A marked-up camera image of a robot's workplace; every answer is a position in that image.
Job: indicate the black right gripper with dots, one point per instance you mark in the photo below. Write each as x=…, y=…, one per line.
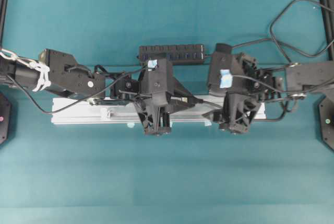
x=250, y=87

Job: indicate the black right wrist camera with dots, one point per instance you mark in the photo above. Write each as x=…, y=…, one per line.
x=222, y=70

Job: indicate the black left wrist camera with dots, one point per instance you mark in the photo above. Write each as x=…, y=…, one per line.
x=158, y=82

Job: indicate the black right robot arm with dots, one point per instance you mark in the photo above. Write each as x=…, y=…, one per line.
x=299, y=80

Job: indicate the aluminium extrusion rail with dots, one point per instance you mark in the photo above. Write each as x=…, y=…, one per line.
x=84, y=113

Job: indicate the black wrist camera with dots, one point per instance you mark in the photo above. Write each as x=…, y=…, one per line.
x=222, y=70
x=158, y=82

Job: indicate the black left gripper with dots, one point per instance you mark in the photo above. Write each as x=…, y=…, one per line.
x=155, y=120

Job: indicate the black USB hub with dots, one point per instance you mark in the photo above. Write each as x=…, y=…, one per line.
x=182, y=54

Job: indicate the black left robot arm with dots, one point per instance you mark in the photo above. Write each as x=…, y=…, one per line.
x=59, y=73

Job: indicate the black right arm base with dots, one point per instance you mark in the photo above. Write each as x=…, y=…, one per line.
x=326, y=121

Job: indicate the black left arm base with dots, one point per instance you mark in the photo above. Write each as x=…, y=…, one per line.
x=6, y=107

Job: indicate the black left frame post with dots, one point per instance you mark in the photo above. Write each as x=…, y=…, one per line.
x=3, y=8

